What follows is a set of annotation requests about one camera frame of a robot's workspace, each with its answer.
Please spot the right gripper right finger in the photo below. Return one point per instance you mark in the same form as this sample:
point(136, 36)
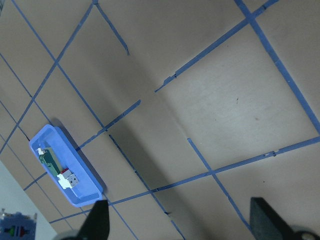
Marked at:
point(266, 224)

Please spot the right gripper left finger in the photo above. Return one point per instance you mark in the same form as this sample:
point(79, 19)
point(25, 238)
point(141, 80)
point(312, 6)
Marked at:
point(97, 223)

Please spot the white circuit breaker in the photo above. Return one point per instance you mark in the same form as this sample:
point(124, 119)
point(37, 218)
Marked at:
point(67, 179)

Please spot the blue plastic tray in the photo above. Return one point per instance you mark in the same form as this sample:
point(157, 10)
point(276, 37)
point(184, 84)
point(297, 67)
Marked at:
point(65, 167)

